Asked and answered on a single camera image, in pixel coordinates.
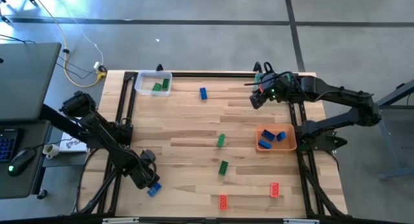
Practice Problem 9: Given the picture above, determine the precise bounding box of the orange plastic bin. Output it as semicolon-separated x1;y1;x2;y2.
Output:
254;124;298;153

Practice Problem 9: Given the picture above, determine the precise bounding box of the white mug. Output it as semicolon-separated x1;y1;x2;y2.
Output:
42;143;61;160

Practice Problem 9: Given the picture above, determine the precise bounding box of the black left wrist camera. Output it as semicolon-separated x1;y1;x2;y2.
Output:
140;148;157;163

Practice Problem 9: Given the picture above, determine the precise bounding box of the backlit computer keyboard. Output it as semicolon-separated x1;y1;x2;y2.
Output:
0;128;17;164

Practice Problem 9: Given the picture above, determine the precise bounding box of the white thin cable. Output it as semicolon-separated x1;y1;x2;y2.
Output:
66;13;105;69

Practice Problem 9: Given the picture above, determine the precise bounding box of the black aluminium table frame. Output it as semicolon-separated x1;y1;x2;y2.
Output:
72;70;349;224

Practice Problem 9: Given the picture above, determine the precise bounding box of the teal plastic bin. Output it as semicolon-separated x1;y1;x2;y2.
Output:
254;71;292;89

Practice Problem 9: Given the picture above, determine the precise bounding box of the yellow power cable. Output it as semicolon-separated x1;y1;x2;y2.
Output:
38;0;107;89

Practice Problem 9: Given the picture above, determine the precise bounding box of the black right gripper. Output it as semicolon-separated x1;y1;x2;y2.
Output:
249;73;292;110

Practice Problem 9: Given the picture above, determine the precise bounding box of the grey metal table frame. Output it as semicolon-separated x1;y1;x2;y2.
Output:
356;78;414;182

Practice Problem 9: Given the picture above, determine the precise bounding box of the black computer mouse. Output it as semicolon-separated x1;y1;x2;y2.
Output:
7;148;37;177

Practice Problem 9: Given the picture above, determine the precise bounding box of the dark desk top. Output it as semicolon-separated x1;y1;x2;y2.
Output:
0;119;52;199

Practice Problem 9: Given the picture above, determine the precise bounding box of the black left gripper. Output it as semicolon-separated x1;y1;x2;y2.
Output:
124;157;161;190

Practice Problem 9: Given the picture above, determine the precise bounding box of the silver frame bracket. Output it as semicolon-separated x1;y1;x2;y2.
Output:
283;218;320;224
102;217;140;224

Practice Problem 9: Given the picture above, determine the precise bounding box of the clear plastic bin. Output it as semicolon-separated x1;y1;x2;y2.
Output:
135;70;173;97

